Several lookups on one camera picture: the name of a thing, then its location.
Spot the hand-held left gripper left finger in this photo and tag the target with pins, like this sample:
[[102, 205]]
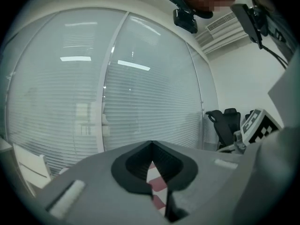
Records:
[[98, 191]]

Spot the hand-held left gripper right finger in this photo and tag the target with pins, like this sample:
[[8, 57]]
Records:
[[206, 186]]

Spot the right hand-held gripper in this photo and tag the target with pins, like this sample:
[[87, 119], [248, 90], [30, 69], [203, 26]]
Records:
[[260, 123]]

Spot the black office chair with headrest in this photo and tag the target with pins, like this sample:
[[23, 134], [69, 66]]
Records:
[[220, 128]]

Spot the table with checkered tablecloth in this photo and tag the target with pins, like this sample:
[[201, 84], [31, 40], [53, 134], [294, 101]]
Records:
[[159, 184]]

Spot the white wooden chair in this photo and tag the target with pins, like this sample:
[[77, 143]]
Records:
[[30, 167]]

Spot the white side desk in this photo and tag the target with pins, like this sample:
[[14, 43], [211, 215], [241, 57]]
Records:
[[4, 145]]

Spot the white ceiling pipes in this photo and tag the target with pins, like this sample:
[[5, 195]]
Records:
[[222, 40]]

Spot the white ceiling air vent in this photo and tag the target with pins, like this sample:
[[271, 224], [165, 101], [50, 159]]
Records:
[[221, 22]]

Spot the black head-worn camera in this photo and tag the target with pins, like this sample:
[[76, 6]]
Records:
[[185, 21]]

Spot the black head-mounted camera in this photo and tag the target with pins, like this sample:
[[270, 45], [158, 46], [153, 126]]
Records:
[[286, 20]]

